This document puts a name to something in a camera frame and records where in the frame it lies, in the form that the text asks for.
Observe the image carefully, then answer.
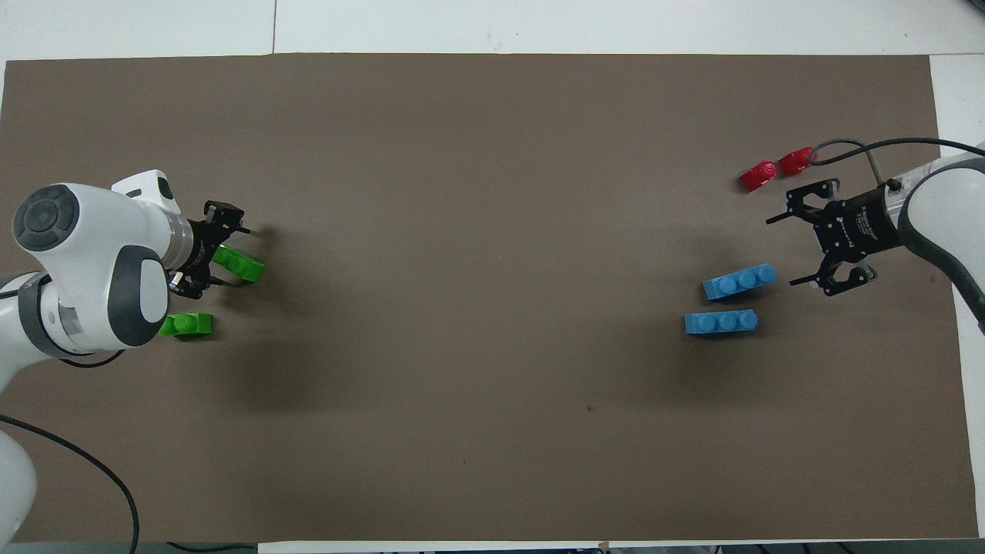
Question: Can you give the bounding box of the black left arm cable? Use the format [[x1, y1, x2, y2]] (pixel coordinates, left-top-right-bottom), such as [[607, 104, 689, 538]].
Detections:
[[0, 414, 141, 554]]

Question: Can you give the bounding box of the red one-stud toy brick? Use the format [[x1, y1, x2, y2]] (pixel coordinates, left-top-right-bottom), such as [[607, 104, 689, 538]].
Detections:
[[739, 160, 779, 193], [778, 146, 816, 179]]

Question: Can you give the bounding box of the brown paper mat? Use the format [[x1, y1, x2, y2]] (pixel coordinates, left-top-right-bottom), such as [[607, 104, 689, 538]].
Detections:
[[0, 52, 980, 544]]

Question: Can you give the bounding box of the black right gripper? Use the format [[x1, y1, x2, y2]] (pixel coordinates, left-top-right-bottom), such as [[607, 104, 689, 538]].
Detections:
[[766, 179, 903, 298]]

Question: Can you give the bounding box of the green two-stud toy brick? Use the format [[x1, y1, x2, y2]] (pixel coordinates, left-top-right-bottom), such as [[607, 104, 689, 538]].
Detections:
[[158, 312, 214, 339], [214, 245, 265, 283]]

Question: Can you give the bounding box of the blue three-stud toy brick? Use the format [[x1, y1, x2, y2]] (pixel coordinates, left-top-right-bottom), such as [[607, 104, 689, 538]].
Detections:
[[683, 309, 760, 337], [701, 263, 777, 302]]

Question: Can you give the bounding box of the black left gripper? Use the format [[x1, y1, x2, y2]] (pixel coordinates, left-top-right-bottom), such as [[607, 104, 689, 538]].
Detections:
[[169, 200, 252, 300]]

